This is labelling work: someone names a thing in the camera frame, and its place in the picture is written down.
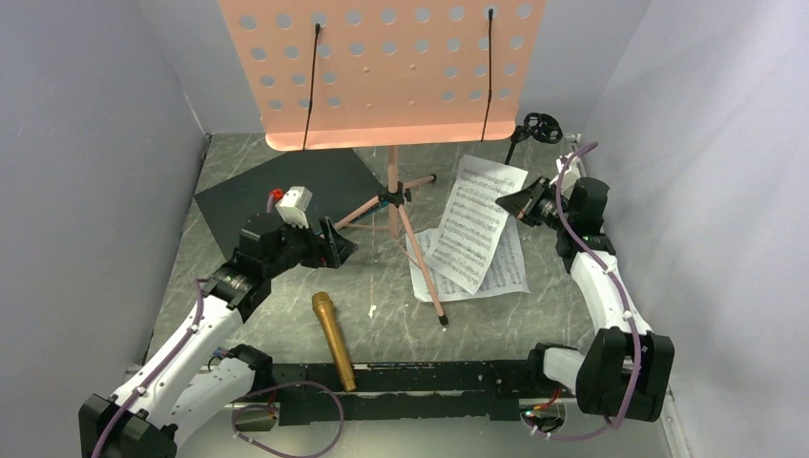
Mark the sheet music page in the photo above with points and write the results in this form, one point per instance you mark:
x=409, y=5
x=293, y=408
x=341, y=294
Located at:
x=506, y=273
x=471, y=226

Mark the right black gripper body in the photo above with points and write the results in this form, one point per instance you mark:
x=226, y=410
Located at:
x=548, y=212

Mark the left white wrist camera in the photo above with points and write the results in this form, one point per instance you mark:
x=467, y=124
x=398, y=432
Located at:
x=291, y=205

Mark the black microphone stand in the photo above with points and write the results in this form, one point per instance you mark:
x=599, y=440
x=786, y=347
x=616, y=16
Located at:
x=543, y=128

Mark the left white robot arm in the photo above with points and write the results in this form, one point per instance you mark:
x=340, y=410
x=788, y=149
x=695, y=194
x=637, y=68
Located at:
x=170, y=397

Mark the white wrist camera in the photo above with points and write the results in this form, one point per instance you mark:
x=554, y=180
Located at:
x=291, y=205
x=568, y=170

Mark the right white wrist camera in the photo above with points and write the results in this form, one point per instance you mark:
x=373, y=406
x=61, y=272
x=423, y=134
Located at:
x=568, y=170

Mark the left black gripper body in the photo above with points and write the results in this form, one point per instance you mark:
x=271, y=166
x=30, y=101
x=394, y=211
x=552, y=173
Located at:
x=299, y=246

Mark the pink music stand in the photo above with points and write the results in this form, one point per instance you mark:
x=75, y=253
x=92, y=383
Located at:
x=345, y=74

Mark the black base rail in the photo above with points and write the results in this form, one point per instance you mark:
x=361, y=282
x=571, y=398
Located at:
x=499, y=390

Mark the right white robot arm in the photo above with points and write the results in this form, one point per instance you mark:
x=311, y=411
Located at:
x=625, y=372

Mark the gold microphone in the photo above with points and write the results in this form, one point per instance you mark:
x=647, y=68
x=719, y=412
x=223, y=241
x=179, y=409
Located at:
x=325, y=311

